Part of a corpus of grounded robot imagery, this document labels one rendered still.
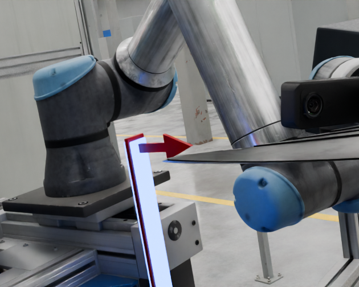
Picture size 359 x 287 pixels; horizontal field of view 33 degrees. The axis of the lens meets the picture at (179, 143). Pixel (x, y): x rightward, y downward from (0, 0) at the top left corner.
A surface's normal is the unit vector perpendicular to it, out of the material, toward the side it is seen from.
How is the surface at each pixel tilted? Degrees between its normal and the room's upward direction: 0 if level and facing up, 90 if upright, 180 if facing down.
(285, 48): 90
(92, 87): 81
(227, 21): 68
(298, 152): 1
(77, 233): 90
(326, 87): 93
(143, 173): 90
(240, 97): 75
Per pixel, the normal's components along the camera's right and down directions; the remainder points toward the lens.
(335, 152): -0.19, -0.95
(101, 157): 0.62, -0.29
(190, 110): -0.76, 0.23
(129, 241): -0.61, 0.23
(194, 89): 0.63, 0.03
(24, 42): 0.81, -0.04
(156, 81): 0.49, 0.25
